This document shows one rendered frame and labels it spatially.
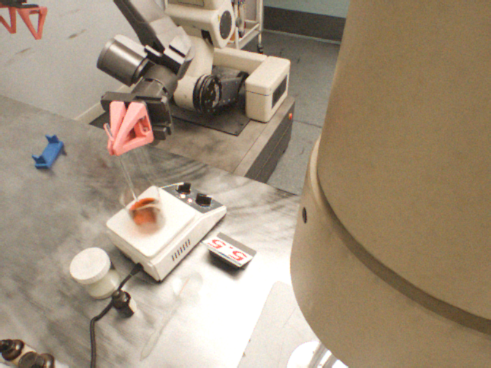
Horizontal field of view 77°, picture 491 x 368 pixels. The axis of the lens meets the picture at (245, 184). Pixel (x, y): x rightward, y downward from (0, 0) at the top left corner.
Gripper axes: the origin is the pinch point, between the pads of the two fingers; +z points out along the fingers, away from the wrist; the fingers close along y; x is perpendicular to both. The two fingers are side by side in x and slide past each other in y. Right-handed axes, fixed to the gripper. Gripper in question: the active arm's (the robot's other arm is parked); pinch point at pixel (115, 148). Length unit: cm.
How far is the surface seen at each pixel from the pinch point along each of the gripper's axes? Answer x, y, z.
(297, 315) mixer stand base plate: 24.6, 28.8, 9.7
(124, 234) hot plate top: 16.8, -2.3, 3.5
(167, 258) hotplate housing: 20.2, 5.4, 5.1
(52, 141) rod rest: 24, -38, -25
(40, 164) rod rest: 24.7, -36.7, -17.2
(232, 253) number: 23.2, 16.1, 0.7
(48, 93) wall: 69, -121, -115
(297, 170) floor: 101, 32, -104
